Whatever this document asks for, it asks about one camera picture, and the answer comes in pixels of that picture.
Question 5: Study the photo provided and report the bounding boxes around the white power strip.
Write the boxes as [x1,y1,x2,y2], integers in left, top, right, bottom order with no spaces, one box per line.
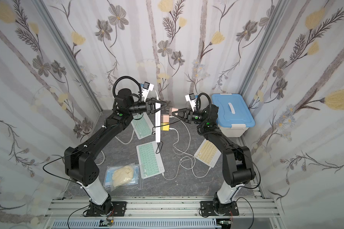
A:
[154,112,161,143]

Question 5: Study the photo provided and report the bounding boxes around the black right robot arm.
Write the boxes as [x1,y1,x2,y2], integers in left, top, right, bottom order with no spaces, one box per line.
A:
[172,105,256,216]

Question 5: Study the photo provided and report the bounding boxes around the yellow charger plug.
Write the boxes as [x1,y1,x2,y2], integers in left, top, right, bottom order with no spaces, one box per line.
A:
[161,123,170,131]

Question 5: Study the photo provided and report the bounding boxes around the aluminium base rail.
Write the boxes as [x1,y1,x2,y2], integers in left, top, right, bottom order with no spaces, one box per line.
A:
[39,197,285,229]

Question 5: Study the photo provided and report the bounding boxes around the near green wireless keyboard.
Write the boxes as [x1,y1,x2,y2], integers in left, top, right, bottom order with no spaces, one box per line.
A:
[136,142,165,179]

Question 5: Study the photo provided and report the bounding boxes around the blue lid storage box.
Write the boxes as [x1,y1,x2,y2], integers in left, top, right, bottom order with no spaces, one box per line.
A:
[212,94,256,137]

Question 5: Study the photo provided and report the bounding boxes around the white charging cable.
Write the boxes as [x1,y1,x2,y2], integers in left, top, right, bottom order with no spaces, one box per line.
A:
[162,127,212,181]

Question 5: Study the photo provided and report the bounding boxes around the green wireless keyboard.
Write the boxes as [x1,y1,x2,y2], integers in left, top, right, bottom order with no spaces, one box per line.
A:
[131,113,153,140]
[136,142,165,179]

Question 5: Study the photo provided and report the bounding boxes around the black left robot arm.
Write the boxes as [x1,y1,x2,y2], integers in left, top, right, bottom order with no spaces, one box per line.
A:
[64,89,167,217]

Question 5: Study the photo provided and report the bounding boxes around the far green wireless keyboard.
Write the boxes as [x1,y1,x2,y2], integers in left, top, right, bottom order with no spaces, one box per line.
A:
[131,113,153,140]

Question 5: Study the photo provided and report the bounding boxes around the yellow wireless keyboard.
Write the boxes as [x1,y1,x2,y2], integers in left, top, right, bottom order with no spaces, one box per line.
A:
[194,139,221,168]

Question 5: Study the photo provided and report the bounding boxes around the bagged blue masks and gloves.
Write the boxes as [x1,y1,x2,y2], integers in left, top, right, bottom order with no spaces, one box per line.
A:
[103,163,143,191]

